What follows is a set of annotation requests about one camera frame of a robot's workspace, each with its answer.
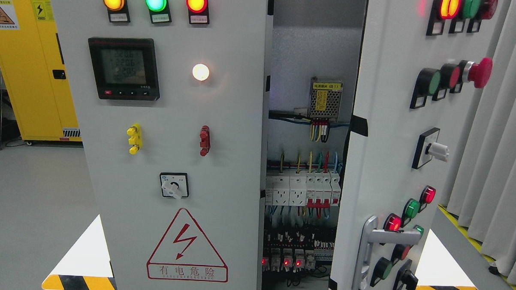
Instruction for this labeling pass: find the red indicator lamp left door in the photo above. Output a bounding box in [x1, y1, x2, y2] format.
[186, 0, 210, 25]

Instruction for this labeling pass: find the white socket breaker row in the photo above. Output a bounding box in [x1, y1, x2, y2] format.
[265, 170, 341, 208]

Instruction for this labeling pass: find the yellow terminal post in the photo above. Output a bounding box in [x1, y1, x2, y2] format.
[126, 123, 143, 155]

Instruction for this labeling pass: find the yellow indicator lamp left door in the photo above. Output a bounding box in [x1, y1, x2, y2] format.
[103, 0, 131, 23]

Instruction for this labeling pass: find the black digital power meter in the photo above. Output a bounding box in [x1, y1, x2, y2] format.
[88, 37, 160, 101]

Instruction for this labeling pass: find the lower relay terminal row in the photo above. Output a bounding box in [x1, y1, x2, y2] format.
[260, 224, 337, 273]

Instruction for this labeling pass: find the grey curtain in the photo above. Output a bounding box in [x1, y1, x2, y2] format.
[447, 0, 516, 285]

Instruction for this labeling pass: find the red electric hazard sticker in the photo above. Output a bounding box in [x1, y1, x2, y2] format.
[146, 208, 229, 283]

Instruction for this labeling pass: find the metal mesh power supply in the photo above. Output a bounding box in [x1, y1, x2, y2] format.
[307, 76, 344, 122]

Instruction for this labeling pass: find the white indicator lamp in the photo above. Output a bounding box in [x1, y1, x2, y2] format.
[192, 63, 211, 82]

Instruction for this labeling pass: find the green indicator lamp left door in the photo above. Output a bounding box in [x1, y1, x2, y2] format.
[145, 0, 172, 24]

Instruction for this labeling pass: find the white knob selector right door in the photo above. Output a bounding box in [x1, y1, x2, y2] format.
[411, 127, 450, 169]

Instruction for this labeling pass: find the silver door handle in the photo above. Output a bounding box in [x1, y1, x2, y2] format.
[352, 215, 422, 290]

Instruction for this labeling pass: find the yellow safety cabinet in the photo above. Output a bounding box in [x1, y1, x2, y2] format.
[0, 0, 82, 142]

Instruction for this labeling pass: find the grey cabinet door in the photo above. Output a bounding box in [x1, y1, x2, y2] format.
[328, 0, 500, 290]
[51, 0, 271, 290]

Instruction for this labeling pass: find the red emergency stop button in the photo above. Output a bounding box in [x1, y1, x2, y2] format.
[458, 57, 493, 88]

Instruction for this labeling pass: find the red terminal post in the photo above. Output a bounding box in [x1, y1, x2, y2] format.
[199, 125, 211, 157]

